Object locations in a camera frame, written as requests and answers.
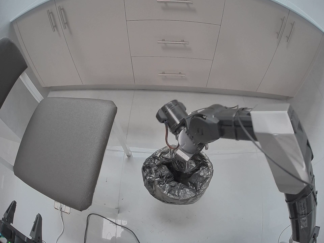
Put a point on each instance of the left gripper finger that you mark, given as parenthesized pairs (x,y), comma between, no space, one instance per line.
(36,229)
(8,215)

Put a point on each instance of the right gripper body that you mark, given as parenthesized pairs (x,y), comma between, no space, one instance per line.
(186,143)

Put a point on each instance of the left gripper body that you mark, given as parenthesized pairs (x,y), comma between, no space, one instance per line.
(12,234)

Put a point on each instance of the black plastic bag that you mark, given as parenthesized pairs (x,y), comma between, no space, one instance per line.
(177,194)

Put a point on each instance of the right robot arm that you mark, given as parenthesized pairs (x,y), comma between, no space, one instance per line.
(273,128)

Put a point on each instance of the grey chair with white legs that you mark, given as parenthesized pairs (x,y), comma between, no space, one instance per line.
(65,145)

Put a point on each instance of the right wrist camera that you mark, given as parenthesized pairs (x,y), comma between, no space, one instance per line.
(182,156)

